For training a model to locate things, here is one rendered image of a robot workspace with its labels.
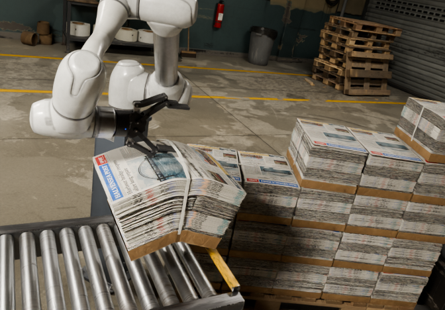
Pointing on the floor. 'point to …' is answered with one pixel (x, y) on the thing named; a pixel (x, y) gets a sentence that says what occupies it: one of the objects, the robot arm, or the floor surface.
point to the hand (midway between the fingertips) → (179, 127)
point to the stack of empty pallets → (328, 76)
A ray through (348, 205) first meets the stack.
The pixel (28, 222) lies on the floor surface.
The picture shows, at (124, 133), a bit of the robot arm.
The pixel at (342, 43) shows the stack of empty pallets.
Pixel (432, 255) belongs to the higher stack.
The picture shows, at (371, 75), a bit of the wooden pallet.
